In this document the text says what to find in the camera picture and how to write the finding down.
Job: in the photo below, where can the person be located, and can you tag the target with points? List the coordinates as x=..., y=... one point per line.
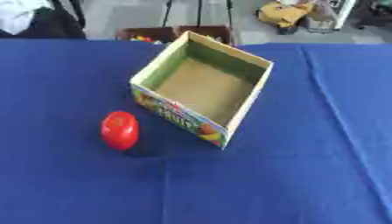
x=30, y=20

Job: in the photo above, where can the white frame stand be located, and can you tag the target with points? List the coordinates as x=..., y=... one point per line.
x=343, y=11

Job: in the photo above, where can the brown cardboard box with toys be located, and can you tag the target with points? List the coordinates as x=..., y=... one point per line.
x=153, y=33

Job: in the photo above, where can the black tripod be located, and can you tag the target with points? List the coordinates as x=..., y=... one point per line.
x=198, y=11

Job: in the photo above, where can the yellow bag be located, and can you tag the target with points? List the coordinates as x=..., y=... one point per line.
x=283, y=13

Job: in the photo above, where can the red toy tomato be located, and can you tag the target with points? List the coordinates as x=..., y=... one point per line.
x=120, y=131

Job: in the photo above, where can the open tan cardboard box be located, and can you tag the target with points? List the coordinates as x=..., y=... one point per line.
x=204, y=87

